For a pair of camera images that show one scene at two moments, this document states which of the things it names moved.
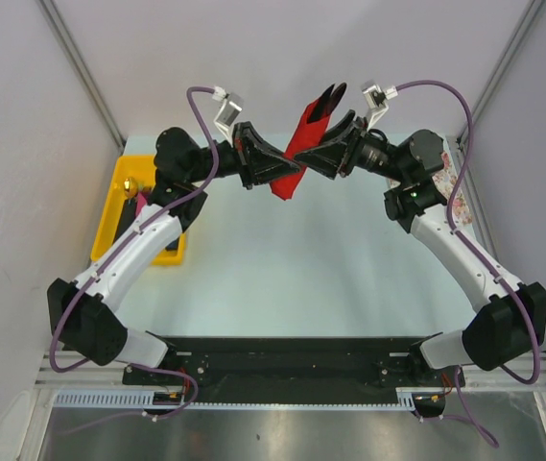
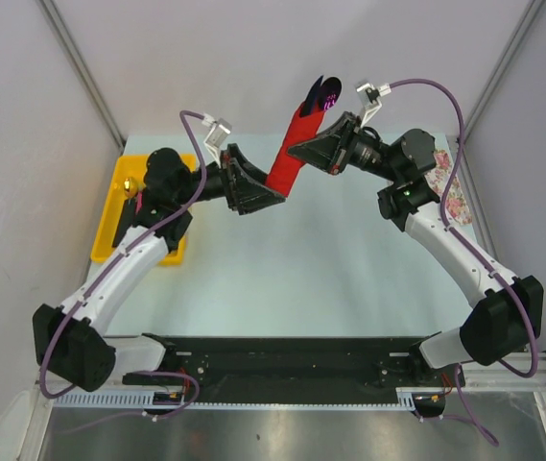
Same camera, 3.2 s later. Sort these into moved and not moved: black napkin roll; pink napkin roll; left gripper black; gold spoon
Moved: left gripper black
Not moved: black napkin roll; gold spoon; pink napkin roll
